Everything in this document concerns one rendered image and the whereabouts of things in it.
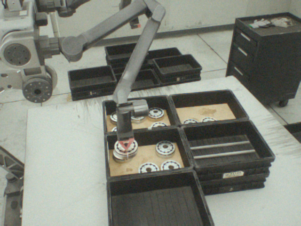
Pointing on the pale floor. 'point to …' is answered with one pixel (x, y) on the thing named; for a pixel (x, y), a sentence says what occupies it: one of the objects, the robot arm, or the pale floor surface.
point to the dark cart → (266, 58)
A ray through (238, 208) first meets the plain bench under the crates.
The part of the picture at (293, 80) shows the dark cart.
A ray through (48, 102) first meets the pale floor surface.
